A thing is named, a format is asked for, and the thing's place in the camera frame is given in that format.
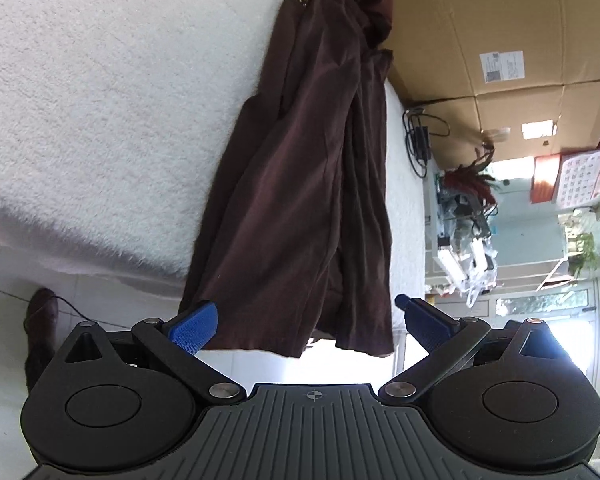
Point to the brown cardboard wall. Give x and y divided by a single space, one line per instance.
480 10

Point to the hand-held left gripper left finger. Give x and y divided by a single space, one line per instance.
195 327

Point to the red feather duster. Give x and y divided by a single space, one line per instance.
472 180

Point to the white shipping label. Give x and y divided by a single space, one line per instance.
502 66

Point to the green potted plant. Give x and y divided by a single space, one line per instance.
585 252

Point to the red hanging card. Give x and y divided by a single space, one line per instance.
580 180

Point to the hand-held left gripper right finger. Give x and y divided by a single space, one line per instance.
425 322

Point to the cluttered white shelf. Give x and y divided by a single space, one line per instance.
460 250

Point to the maroon hoodie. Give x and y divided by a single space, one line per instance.
290 160

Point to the black power adapter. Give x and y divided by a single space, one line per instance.
421 142

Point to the brown leather boot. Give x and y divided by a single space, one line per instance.
41 330

